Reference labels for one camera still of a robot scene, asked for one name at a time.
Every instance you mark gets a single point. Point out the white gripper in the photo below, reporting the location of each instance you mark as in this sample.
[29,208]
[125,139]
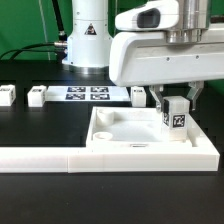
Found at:
[145,58]

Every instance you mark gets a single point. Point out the white square tabletop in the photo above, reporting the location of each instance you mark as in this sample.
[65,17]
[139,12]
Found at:
[132,127]

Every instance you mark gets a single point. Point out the white L-shaped obstacle wall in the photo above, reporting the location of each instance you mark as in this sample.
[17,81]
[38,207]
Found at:
[202,156]

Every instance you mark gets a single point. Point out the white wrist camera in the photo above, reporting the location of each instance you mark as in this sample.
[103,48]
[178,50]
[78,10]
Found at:
[154,15]

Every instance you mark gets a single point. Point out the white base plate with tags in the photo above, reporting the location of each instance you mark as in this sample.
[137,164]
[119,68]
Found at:
[87,93]

